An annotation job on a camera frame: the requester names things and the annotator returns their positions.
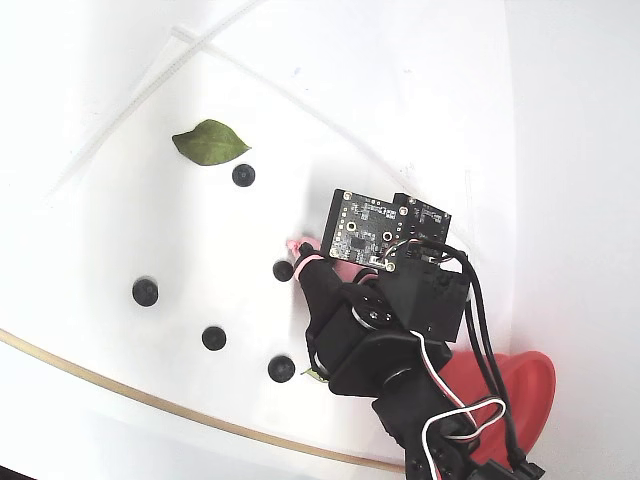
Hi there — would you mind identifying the long wooden stick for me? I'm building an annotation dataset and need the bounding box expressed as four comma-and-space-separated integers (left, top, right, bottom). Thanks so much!
0, 327, 407, 474

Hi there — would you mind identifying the black camera cable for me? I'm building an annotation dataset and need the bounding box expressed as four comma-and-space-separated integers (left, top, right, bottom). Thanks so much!
384, 239, 546, 480

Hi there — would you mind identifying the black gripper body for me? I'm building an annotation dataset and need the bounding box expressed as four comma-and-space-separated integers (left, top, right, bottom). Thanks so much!
307, 244, 472, 384

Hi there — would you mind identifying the white red servo wire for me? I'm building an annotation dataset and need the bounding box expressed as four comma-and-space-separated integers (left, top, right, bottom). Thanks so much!
410, 329, 507, 480

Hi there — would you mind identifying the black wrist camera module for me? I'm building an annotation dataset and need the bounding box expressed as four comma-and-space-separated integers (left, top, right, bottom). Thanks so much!
319, 188, 407, 274

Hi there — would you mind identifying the small black camera board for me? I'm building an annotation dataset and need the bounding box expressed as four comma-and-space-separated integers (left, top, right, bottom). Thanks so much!
394, 192, 453, 251

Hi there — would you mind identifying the red collapsible silicone cup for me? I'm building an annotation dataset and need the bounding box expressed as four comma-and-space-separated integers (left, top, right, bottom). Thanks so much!
439, 349, 558, 471

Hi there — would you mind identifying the large dark blueberry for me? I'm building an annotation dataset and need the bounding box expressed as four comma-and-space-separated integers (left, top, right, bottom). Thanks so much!
267, 354, 297, 384

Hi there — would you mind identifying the thin white strip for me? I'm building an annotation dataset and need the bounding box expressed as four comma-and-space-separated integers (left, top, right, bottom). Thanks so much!
47, 0, 266, 199

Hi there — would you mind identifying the pink tipped black gripper finger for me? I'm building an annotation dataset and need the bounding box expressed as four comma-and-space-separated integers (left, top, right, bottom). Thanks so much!
333, 260, 377, 284
285, 238, 354, 329

